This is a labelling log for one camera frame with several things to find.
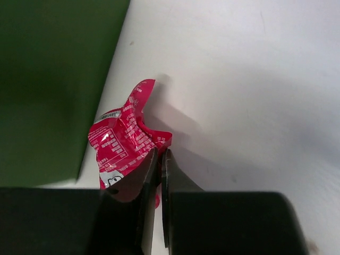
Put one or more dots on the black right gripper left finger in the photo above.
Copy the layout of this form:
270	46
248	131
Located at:
116	220

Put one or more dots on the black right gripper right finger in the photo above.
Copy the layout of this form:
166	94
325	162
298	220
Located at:
196	221

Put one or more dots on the small pink snack packet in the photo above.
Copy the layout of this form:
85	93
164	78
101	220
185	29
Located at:
121	138

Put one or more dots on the brown and green paper bag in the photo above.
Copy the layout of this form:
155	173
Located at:
55	57

